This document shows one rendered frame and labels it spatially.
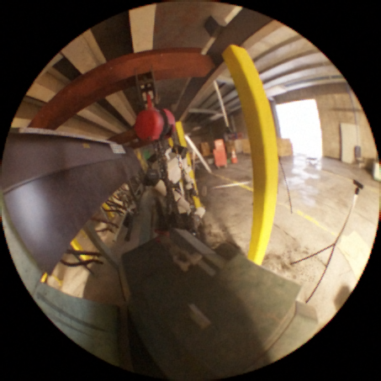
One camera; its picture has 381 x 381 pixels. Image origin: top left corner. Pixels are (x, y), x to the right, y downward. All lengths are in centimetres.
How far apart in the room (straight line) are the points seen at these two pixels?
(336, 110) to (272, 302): 906
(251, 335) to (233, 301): 11
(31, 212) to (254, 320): 65
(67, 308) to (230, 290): 55
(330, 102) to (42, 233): 968
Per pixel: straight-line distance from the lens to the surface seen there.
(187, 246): 50
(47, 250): 49
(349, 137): 828
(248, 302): 34
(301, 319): 41
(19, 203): 48
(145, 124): 52
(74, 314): 59
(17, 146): 58
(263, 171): 55
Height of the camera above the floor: 120
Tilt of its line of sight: 21 degrees down
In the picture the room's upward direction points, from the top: 14 degrees counter-clockwise
